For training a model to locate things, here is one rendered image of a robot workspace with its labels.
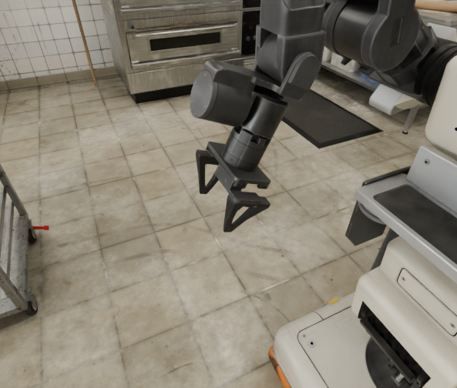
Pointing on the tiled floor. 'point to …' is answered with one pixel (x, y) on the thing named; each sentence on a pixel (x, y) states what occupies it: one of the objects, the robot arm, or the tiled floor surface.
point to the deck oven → (177, 41)
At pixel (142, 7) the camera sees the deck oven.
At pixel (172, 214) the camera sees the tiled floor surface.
